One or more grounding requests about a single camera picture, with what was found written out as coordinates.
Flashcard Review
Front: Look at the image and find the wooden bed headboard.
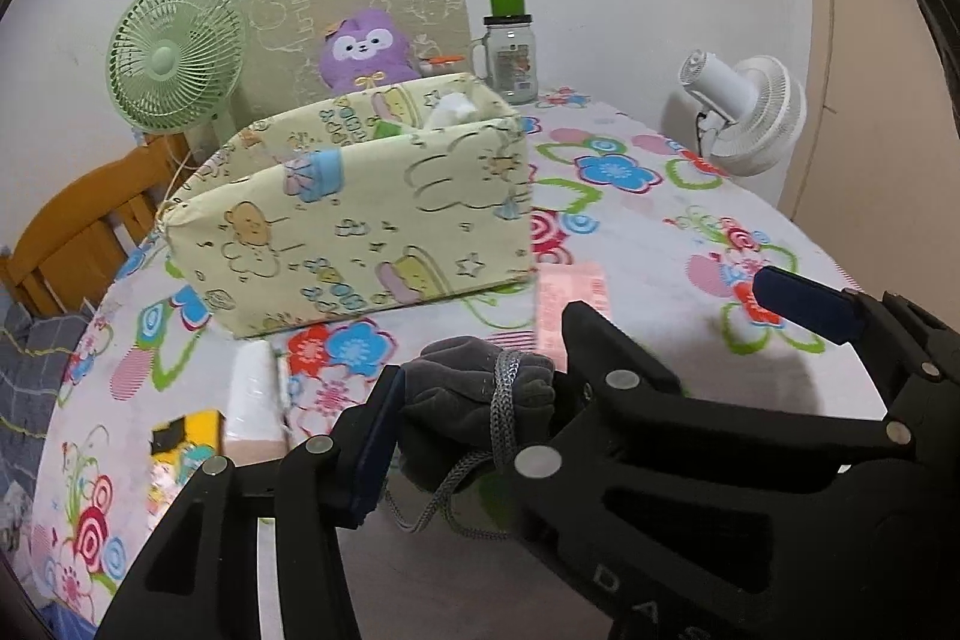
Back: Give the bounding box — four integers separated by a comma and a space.
0, 137, 182, 320

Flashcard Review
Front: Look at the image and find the glass jar with green lid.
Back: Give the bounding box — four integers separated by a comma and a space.
470, 0, 538, 103

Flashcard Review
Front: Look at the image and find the green desk fan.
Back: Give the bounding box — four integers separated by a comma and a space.
108, 0, 249, 163

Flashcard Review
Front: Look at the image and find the pink tissue pack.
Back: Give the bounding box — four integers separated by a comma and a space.
535, 261, 610, 354

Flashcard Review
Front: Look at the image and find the yellow cartoon tissue pack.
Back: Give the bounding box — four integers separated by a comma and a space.
148, 410, 227, 530

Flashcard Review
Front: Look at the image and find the white standing fan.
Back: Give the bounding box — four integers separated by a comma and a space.
678, 50, 808, 178

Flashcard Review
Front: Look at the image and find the small orange-lidded container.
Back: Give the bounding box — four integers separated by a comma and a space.
420, 51, 467, 79

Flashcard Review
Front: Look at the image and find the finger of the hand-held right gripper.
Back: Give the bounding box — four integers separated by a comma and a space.
514, 301, 913, 640
752, 267, 960, 462

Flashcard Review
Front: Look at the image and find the clear plastic tube pack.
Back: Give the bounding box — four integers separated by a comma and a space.
223, 340, 292, 462

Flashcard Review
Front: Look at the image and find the white sock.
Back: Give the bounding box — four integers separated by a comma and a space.
424, 91, 483, 130

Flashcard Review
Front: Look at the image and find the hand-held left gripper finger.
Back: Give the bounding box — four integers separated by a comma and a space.
112, 366, 410, 640

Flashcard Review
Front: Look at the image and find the grey plaid pillow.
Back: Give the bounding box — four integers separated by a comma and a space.
0, 299, 98, 507

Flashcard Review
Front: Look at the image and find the yellow cartoon box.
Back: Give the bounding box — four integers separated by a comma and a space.
157, 72, 536, 339

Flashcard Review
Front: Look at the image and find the green patterned board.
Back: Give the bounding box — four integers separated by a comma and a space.
240, 0, 466, 110

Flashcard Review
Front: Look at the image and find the purple plush toy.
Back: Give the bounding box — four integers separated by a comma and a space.
319, 6, 411, 91

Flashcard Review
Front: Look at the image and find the dark grey glove bundle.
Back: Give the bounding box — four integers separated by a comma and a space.
382, 336, 558, 542

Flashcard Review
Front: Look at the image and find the beige door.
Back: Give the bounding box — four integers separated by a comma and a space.
776, 0, 960, 281

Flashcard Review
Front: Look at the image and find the white fan cable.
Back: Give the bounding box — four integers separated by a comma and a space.
166, 131, 198, 214

